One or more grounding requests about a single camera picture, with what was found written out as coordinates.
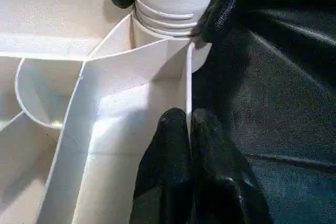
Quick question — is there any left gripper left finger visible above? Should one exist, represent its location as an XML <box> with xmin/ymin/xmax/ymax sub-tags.
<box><xmin>132</xmin><ymin>108</ymin><xmax>195</xmax><ymax>224</ymax></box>

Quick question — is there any black mat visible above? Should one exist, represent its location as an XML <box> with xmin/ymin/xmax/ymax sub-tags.
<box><xmin>0</xmin><ymin>0</ymin><xmax>336</xmax><ymax>224</ymax></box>

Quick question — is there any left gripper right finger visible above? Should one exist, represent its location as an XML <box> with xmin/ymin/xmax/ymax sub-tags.
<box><xmin>192</xmin><ymin>108</ymin><xmax>271</xmax><ymax>224</ymax></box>

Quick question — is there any white plastic table top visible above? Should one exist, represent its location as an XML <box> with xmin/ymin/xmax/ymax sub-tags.
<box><xmin>0</xmin><ymin>0</ymin><xmax>214</xmax><ymax>224</ymax></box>

